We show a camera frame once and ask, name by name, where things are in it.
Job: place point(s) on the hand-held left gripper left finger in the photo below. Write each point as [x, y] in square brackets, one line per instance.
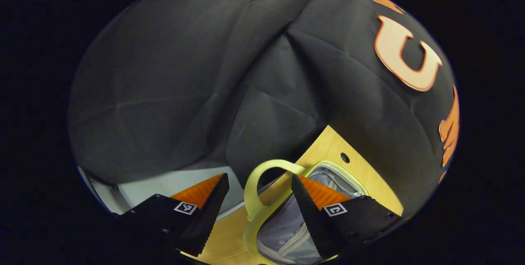
[211, 211]

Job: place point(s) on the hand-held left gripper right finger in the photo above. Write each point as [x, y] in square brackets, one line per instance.
[307, 215]

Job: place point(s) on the black backdrop cloth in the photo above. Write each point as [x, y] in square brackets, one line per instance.
[184, 72]

